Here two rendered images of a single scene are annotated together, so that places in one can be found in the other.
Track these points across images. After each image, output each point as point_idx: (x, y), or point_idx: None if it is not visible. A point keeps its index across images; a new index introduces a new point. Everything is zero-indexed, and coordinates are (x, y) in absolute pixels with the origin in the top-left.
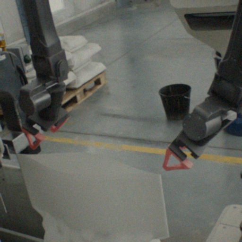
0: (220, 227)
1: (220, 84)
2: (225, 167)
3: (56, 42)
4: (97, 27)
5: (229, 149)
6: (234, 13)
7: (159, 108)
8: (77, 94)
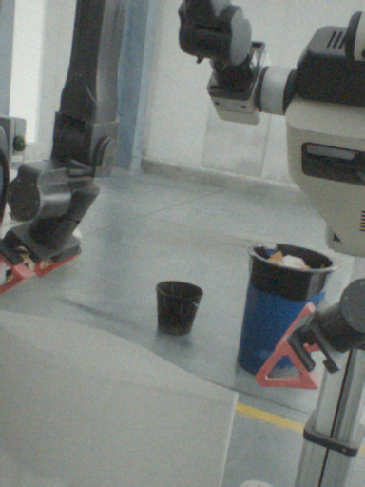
0: None
1: None
2: (236, 419)
3: (113, 104)
4: None
5: (245, 393)
6: None
7: (148, 312)
8: (29, 262)
